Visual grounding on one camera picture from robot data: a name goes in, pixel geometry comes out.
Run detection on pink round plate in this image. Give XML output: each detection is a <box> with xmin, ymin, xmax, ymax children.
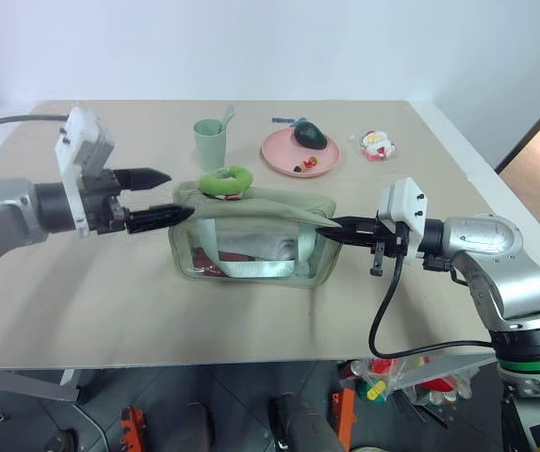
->
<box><xmin>260</xmin><ymin>128</ymin><xmax>342</xmax><ymax>180</ymax></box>

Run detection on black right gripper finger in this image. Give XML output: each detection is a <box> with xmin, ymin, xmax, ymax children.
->
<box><xmin>316</xmin><ymin>226</ymin><xmax>375</xmax><ymax>249</ymax></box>
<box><xmin>333</xmin><ymin>216</ymin><xmax>379</xmax><ymax>233</ymax></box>

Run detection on dark green avocado toy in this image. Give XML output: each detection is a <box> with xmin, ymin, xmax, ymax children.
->
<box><xmin>293</xmin><ymin>120</ymin><xmax>329</xmax><ymax>153</ymax></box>

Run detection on silver table bracket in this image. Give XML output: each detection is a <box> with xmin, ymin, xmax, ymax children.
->
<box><xmin>0</xmin><ymin>368</ymin><xmax>83</xmax><ymax>402</ymax></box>
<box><xmin>390</xmin><ymin>349</ymin><xmax>498</xmax><ymax>393</ymax></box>

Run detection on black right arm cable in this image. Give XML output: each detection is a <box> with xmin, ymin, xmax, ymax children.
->
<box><xmin>368</xmin><ymin>256</ymin><xmax>495</xmax><ymax>361</ymax></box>

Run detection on clear bag of colourful toys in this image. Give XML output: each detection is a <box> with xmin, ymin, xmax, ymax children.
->
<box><xmin>344</xmin><ymin>356</ymin><xmax>479</xmax><ymax>409</ymax></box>

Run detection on small red toy figure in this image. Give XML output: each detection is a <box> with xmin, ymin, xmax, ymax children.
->
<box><xmin>291</xmin><ymin>155</ymin><xmax>320</xmax><ymax>173</ymax></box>

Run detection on white cloth inside pouch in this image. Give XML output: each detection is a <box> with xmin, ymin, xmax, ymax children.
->
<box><xmin>216</xmin><ymin>234</ymin><xmax>300</xmax><ymax>263</ymax></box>

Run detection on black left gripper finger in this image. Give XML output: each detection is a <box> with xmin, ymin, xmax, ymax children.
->
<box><xmin>116</xmin><ymin>166</ymin><xmax>173</xmax><ymax>192</ymax></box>
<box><xmin>125</xmin><ymin>203</ymin><xmax>196</xmax><ymax>235</ymax></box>

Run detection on pale green cup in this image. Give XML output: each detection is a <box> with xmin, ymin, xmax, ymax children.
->
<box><xmin>192</xmin><ymin>118</ymin><xmax>229</xmax><ymax>173</ymax></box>

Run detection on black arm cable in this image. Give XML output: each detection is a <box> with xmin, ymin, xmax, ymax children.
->
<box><xmin>368</xmin><ymin>256</ymin><xmax>495</xmax><ymax>361</ymax></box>
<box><xmin>0</xmin><ymin>114</ymin><xmax>71</xmax><ymax>137</ymax></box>

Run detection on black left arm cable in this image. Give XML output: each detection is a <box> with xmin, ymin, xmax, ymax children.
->
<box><xmin>0</xmin><ymin>114</ymin><xmax>71</xmax><ymax>137</ymax></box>

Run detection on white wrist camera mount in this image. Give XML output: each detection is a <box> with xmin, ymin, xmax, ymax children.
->
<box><xmin>54</xmin><ymin>105</ymin><xmax>117</xmax><ymax>237</ymax></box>
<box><xmin>376</xmin><ymin>176</ymin><xmax>428</xmax><ymax>263</ymax></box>

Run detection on dark rounded shape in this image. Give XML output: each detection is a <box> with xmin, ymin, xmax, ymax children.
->
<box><xmin>268</xmin><ymin>394</ymin><xmax>347</xmax><ymax>452</ymax></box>

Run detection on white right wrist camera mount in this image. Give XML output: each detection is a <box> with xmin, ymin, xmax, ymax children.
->
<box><xmin>376</xmin><ymin>176</ymin><xmax>428</xmax><ymax>263</ymax></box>

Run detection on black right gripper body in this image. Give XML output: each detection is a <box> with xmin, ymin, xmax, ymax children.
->
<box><xmin>353</xmin><ymin>217</ymin><xmax>411</xmax><ymax>278</ymax></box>

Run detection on green pouch with clear window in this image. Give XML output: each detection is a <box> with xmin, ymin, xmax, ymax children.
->
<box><xmin>167</xmin><ymin>180</ymin><xmax>344</xmax><ymax>290</ymax></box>

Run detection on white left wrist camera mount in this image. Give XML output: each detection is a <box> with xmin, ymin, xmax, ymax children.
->
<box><xmin>54</xmin><ymin>105</ymin><xmax>117</xmax><ymax>237</ymax></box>

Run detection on orange black tool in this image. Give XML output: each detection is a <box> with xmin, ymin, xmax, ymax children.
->
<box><xmin>118</xmin><ymin>406</ymin><xmax>146</xmax><ymax>452</ymax></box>
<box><xmin>330</xmin><ymin>387</ymin><xmax>358</xmax><ymax>449</ymax></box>

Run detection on green plush ring keychain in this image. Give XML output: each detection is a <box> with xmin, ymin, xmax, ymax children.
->
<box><xmin>196</xmin><ymin>164</ymin><xmax>254</xmax><ymax>202</ymax></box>

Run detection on santa plush in plastic wrap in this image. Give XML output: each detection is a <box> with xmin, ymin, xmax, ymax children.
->
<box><xmin>350</xmin><ymin>129</ymin><xmax>399</xmax><ymax>163</ymax></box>

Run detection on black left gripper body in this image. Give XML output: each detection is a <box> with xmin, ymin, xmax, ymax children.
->
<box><xmin>82</xmin><ymin>168</ymin><xmax>130</xmax><ymax>236</ymax></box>

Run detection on red item inside pouch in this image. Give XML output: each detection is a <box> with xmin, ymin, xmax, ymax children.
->
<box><xmin>190</xmin><ymin>248</ymin><xmax>256</xmax><ymax>276</ymax></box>

